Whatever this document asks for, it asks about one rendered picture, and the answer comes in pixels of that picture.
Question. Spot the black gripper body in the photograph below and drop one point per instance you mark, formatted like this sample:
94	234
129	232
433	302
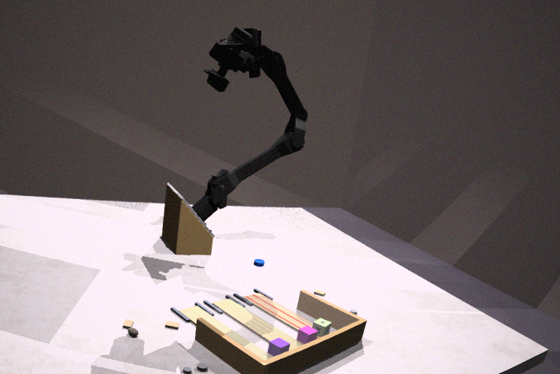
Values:
235	60

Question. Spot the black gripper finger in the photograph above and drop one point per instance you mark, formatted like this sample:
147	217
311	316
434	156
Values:
215	77
234	42

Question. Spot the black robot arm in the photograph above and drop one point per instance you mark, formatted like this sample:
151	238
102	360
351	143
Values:
273	65

